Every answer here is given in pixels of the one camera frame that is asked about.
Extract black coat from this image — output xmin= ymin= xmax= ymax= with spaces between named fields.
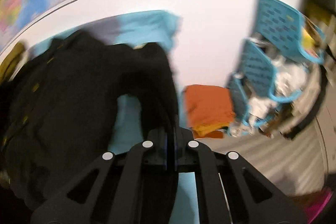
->
xmin=1 ymin=31 xmax=178 ymax=210

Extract orange folded clothes stack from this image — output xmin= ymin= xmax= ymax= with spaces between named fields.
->
xmin=183 ymin=85 xmax=236 ymax=139

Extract blue plastic basket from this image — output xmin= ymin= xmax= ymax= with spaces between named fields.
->
xmin=253 ymin=0 xmax=324 ymax=65
xmin=227 ymin=39 xmax=302 ymax=126

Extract mustard yellow garment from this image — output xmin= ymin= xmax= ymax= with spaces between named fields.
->
xmin=0 ymin=42 xmax=29 ymax=84

